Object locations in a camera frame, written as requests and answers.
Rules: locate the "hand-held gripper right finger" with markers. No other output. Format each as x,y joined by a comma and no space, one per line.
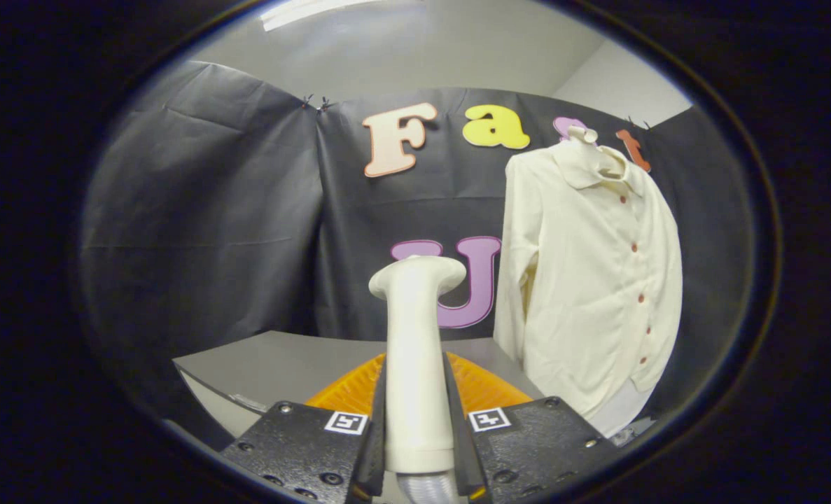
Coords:
527,448

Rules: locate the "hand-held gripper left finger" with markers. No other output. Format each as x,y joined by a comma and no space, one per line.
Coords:
317,448

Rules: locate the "white garment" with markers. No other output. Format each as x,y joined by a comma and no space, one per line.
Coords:
622,413

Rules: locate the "white garment steamer head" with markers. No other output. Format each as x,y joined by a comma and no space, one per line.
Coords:
415,364

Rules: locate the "cream button shirt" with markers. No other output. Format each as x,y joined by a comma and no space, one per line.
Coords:
590,280

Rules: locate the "grey cabinet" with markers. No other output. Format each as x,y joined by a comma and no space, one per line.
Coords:
282,364

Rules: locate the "black backdrop cloth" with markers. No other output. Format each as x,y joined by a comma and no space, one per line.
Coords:
198,210

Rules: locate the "black backdrop clip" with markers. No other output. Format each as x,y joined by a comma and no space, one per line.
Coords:
638,123
317,103

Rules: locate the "ceiling light panel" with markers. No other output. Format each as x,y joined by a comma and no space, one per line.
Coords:
303,12

